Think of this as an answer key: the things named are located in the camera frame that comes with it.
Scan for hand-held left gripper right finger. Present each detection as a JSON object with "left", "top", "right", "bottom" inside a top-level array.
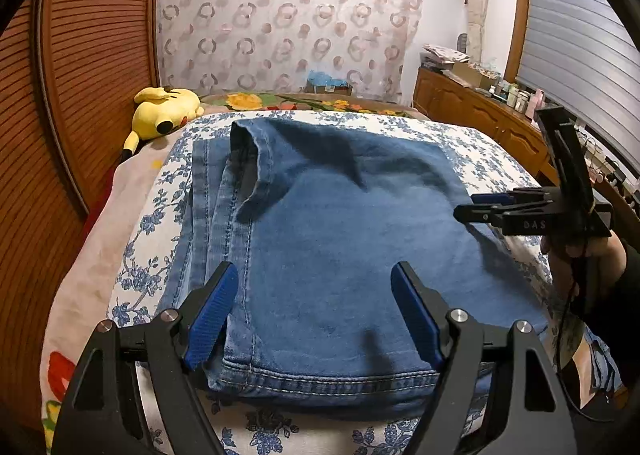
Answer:
[{"left": 391, "top": 261, "right": 581, "bottom": 455}]

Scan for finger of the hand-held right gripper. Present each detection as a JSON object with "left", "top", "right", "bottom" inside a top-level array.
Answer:
[
  {"left": 470, "top": 187, "right": 553, "bottom": 208},
  {"left": 453, "top": 204, "right": 507, "bottom": 228}
]

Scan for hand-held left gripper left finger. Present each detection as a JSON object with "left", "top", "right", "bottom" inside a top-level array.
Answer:
[{"left": 50, "top": 261, "right": 240, "bottom": 455}]

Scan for blue denim pants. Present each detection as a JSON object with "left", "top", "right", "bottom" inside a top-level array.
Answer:
[{"left": 155, "top": 117, "right": 548, "bottom": 418}]

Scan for person's right forearm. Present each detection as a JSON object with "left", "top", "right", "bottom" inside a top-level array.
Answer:
[{"left": 582, "top": 240, "right": 640, "bottom": 426}]

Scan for person's right hand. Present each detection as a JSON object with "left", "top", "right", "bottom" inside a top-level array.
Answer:
[{"left": 541, "top": 235, "right": 626, "bottom": 317}]

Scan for wooden cabinet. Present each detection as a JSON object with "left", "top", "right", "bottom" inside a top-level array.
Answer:
[{"left": 412, "top": 66, "right": 640, "bottom": 256}]

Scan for white blue floral bed cover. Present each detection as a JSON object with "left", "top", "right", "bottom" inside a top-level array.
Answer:
[{"left": 107, "top": 110, "right": 623, "bottom": 455}]

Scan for open cardboard box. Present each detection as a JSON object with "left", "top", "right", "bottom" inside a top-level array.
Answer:
[{"left": 452, "top": 61, "right": 493, "bottom": 90}]

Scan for bed with floral sheet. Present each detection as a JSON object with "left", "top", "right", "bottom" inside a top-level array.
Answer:
[{"left": 40, "top": 91, "right": 631, "bottom": 451}]

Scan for grey window shutter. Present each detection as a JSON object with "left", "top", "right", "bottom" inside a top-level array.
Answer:
[{"left": 515, "top": 0, "right": 640, "bottom": 156}]

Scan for stack of patterned papers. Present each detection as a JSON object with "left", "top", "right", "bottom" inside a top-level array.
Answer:
[{"left": 420, "top": 44, "right": 471, "bottom": 66}]

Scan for brown cardboard box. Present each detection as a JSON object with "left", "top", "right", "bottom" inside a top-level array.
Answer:
[{"left": 306, "top": 82, "right": 353, "bottom": 96}]

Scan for light blue cloth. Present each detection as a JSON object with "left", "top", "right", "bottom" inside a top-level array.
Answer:
[{"left": 306, "top": 70, "right": 348, "bottom": 88}]

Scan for yellow plush toy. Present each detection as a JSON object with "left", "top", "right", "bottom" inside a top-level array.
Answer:
[{"left": 121, "top": 86, "right": 205, "bottom": 163}]

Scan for circle patterned sheer curtain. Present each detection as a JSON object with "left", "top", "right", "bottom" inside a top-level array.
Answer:
[{"left": 157, "top": 0, "right": 423, "bottom": 103}]

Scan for wooden louvered door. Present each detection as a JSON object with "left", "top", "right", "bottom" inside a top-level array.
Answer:
[{"left": 0, "top": 0, "right": 163, "bottom": 436}]

